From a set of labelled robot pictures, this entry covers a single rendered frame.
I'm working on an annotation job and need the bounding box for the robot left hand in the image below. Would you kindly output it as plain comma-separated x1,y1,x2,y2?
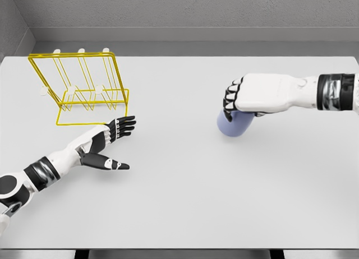
65,115,137,172

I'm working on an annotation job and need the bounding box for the yellow wire cup holder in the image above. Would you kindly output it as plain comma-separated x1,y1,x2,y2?
27,48,130,126

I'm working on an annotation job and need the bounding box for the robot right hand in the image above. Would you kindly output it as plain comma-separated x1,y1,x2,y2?
222,72,298,123

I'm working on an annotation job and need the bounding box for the lavender blue cup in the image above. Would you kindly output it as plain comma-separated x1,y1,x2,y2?
216,108,254,138

